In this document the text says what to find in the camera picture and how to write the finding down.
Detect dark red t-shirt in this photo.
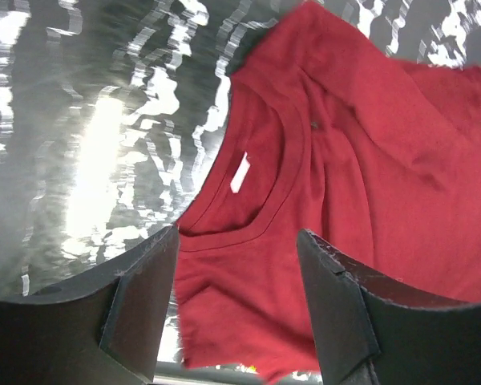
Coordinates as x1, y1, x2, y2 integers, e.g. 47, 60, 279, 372
175, 1, 481, 383

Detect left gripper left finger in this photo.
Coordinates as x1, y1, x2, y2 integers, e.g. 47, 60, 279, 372
0, 226, 180, 384

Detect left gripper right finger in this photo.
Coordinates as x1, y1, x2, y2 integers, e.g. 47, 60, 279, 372
297, 229, 481, 384

